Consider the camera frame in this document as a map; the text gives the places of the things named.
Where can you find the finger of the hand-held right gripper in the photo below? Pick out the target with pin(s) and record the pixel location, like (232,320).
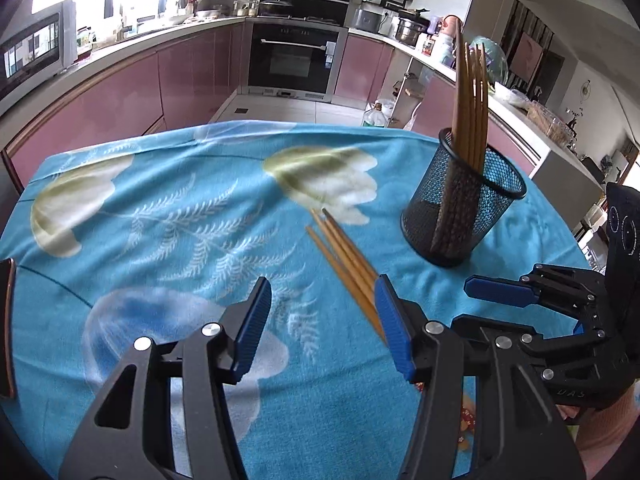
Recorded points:
(500,291)
(480,324)

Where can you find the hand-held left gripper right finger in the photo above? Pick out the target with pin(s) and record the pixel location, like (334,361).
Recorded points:
(395,330)

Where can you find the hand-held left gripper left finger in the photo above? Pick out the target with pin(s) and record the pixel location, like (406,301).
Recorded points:
(252,330)

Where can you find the black mesh holder cup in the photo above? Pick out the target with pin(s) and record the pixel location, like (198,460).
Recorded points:
(500,195)

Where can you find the person's right forearm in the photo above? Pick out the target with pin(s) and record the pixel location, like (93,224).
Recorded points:
(610,440)

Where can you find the blue floral tablecloth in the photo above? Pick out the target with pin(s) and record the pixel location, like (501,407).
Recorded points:
(175,260)

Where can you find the clear plastic food box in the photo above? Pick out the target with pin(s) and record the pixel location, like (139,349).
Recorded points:
(550,122)

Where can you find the white bowl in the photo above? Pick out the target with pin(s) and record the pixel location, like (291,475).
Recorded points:
(512,96)

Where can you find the cooking oil bottle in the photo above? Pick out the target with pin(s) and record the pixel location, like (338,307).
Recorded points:
(374,117)

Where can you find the green mesh food cover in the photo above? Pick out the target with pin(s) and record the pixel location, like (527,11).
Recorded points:
(497,60)

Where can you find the dark board with brown edge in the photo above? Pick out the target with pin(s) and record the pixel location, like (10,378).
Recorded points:
(6,330)

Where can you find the white plastic jug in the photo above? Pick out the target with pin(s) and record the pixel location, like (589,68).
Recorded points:
(444,49)

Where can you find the pink base cabinets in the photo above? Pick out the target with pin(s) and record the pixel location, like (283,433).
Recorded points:
(125,95)
(360,65)

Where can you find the pink kettle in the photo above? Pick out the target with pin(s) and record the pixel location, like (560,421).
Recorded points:
(447,24)

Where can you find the built-in black oven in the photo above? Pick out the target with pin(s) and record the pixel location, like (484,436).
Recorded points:
(292,60)

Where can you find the steel steamer pot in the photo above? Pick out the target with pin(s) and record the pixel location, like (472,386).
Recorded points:
(411,32)

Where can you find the black wok with lid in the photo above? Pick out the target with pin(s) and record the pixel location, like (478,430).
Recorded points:
(275,7)

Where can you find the black range hood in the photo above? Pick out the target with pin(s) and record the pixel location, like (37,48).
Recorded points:
(305,0)

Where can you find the white microwave oven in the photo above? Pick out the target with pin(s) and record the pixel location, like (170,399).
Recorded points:
(35,50)

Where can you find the framed wall painting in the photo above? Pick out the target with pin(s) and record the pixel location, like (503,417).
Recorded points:
(529,55)

